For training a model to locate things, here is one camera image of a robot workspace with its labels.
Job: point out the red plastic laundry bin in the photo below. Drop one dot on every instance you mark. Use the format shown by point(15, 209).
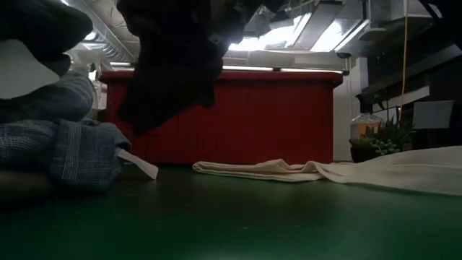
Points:
point(270, 119)

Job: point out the blue striped garment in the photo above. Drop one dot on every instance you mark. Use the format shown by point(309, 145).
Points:
point(79, 155)

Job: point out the ceiling light panel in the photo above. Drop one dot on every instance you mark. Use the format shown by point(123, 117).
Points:
point(274, 38)

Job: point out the green table mat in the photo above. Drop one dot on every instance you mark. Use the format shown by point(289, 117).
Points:
point(252, 224)

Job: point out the small potted succulent plant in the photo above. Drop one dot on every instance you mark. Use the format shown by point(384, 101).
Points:
point(388, 148)

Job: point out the white ceiling box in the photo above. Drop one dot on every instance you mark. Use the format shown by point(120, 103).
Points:
point(397, 9)

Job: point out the silver ventilation duct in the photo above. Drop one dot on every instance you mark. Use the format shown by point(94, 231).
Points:
point(108, 36)

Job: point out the clear spray bottle white head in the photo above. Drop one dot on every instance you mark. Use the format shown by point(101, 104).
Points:
point(81, 59)

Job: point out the grey panel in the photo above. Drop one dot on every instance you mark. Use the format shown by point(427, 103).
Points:
point(433, 115)

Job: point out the dark green garment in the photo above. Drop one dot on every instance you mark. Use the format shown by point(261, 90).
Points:
point(173, 90)

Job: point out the light wooden desk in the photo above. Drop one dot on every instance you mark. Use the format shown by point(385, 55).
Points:
point(288, 59)

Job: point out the cream canvas tote bag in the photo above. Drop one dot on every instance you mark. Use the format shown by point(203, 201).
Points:
point(397, 169)

